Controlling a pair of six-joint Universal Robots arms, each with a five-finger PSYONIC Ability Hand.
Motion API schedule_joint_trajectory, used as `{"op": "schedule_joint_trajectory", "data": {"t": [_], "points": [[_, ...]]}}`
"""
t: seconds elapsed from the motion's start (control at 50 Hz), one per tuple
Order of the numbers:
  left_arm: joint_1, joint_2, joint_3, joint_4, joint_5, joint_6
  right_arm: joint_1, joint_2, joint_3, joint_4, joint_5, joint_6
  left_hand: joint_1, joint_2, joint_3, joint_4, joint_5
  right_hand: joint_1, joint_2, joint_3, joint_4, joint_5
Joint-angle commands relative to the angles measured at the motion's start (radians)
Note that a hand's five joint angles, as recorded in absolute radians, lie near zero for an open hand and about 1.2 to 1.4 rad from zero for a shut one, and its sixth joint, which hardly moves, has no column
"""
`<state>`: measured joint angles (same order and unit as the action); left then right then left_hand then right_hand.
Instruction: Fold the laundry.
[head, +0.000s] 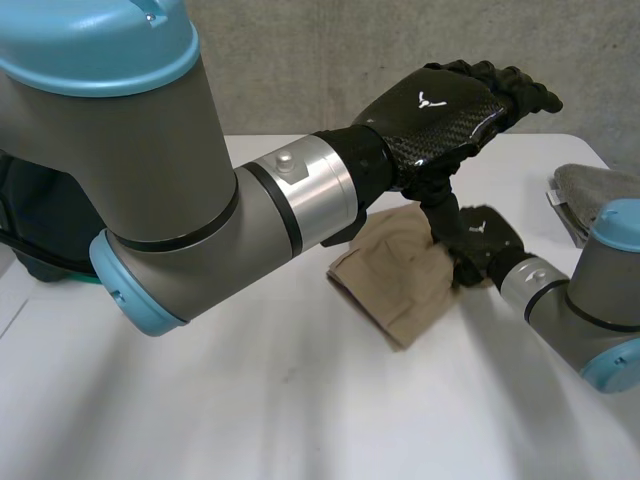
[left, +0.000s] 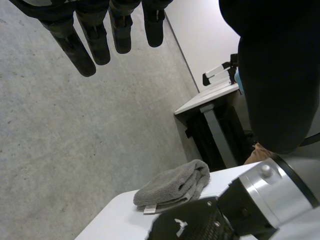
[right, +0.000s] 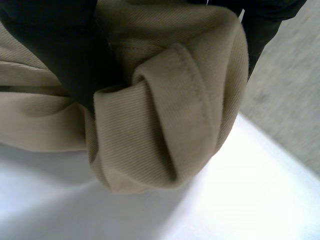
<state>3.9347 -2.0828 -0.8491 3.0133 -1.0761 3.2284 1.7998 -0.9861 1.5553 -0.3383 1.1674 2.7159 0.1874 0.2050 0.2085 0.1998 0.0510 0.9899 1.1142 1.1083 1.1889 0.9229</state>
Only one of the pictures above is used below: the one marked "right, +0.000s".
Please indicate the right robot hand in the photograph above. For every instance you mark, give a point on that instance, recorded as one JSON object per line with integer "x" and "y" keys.
{"x": 67, "y": 50}

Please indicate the beige shorts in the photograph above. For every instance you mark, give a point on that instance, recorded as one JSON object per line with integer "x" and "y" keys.
{"x": 162, "y": 112}

